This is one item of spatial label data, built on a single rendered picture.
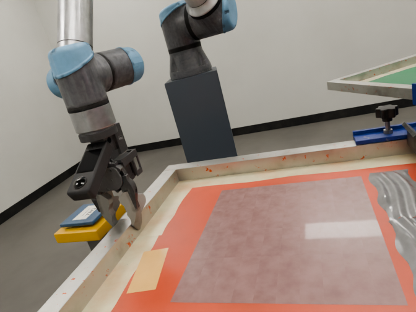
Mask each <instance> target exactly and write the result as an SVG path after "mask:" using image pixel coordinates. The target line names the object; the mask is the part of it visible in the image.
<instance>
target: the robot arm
mask: <svg viewBox="0 0 416 312"><path fill-rule="evenodd" d="M159 19H160V26H161V28H162V31H163V35H164V38H165V42H166V45H167V49H168V53H169V55H170V78H171V80H178V79H183V78H187V77H191V76H195V75H198V74H202V73H204V72H207V71H210V70H212V65H211V62H210V61H209V59H208V57H207V56H206V54H205V52H204V50H203V49H202V46H201V41H200V40H201V39H204V38H208V37H212V36H215V35H219V34H222V33H226V32H229V31H231V30H233V29H234V28H235V27H236V24H237V20H238V13H237V6H236V1H235V0H181V1H178V2H174V3H173V4H170V5H169V6H167V7H165V8H163V9H162V10H161V11H160V13H159ZM48 60H49V62H50V67H51V69H50V70H49V71H48V73H47V76H46V83H47V85H48V88H49V89H50V91H51V92H52V93H53V94H54V95H55V96H57V97H59V98H62V99H63V101H64V104H65V106H66V108H67V112H68V113H69V116H70V118H71V121H72V124H73V126H74V129H75V131H76V134H79V135H78V137H79V140H80V142H81V143H88V142H90V143H91V144H88V145H87V147H86V150H85V152H84V154H83V156H82V159H81V161H80V164H79V166H78V167H77V170H76V173H75V175H74V177H73V179H72V181H71V184H70V186H69V189H68V191H67V195H68V196H69V197H70V198H71V199H72V200H74V201H80V200H86V199H91V200H92V202H93V203H94V205H95V207H96V208H97V210H98V211H99V212H100V213H101V214H102V216H103V217H104V219H105V220H106V221H107V222H108V223H109V224H110V225H111V226H112V227H114V226H115V225H116V224H117V223H118V220H117V219H116V211H117V210H118V207H119V205H120V203H121V205H123V206H124V207H125V209H126V211H127V216H128V217H129V218H130V220H131V226H133V227H134V228H135V229H136V230H140V229H141V225H142V213H141V212H142V210H143V208H144V206H145V203H146V198H145V195H144V194H143V193H139V194H138V192H137V186H136V184H135V182H134V180H133V179H134V178H135V176H136V175H137V176H139V175H140V174H141V173H142V172H143V170H142V167H141V163H140V161H139V157H138V155H137V152H136V149H130V150H129V149H128V147H127V144H126V141H125V138H124V135H123V132H122V129H121V126H120V123H115V122H116V119H115V116H114V113H113V110H112V108H111V105H110V102H109V99H108V96H107V94H106V93H107V92H109V91H111V90H114V89H118V88H120V87H124V86H126V85H132V84H133V83H134V82H137V81H138V80H140V79H141V77H142V76H143V74H144V61H143V59H142V57H141V55H140V54H139V53H138V52H137V51H136V50H135V49H133V48H130V47H124V48H122V47H117V48H115V49H112V50H106V51H101V52H97V53H94V52H93V0H58V19H57V48H54V49H52V50H50V51H49V53H48ZM134 157H136V158H137V162H138V164H139V168H138V169H137V167H136V164H135V161H134ZM121 190H122V194H121V195H120V197H119V196H114V195H113V193H112V191H116V192H117V193H118V192H120V191H121Z"/></svg>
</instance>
